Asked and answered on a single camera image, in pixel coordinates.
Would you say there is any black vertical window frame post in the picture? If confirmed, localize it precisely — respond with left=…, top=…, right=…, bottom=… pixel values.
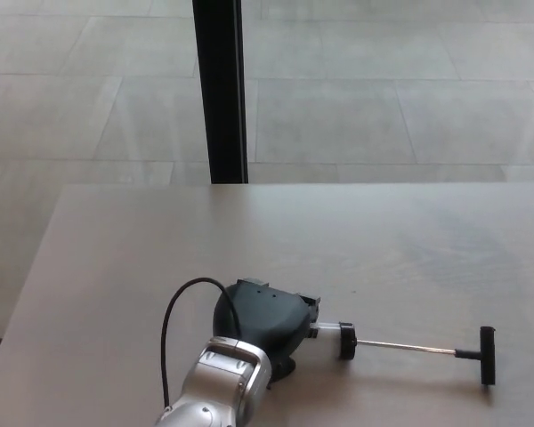
left=191, top=0, right=249, bottom=185

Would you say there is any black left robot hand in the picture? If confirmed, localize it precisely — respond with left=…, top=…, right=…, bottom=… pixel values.
left=212, top=278, right=323, bottom=387

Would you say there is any white Franklin hand air pump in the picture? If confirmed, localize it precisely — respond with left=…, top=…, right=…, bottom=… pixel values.
left=311, top=320, right=498, bottom=387

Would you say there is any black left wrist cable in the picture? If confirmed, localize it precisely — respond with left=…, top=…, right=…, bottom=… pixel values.
left=159, top=278, right=244, bottom=407

